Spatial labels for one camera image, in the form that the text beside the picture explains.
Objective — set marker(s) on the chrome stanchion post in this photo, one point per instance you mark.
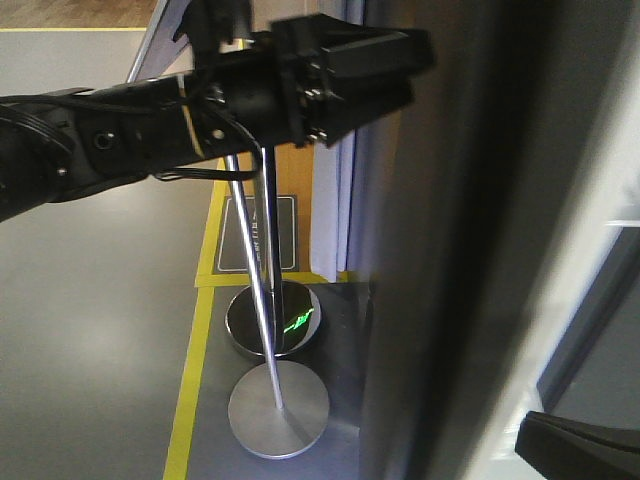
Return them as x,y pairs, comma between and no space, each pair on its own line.
291,310

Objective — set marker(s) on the floor sign sticker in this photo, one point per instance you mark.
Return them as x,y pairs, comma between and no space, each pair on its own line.
230,257

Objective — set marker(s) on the silver sign stand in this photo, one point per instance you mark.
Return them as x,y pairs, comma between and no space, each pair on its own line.
279,409

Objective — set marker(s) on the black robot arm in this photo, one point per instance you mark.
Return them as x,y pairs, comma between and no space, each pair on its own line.
66,146

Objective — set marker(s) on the white fridge door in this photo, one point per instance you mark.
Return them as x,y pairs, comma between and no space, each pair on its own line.
492,202

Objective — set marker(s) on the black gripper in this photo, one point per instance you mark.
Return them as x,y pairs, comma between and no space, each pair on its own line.
338,76

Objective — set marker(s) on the yellow floor tape line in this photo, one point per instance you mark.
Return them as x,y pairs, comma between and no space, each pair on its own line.
106,308

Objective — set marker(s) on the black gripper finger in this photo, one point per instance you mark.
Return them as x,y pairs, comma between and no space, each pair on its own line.
559,448

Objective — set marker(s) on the white curtain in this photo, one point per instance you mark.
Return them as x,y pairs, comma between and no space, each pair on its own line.
333,171

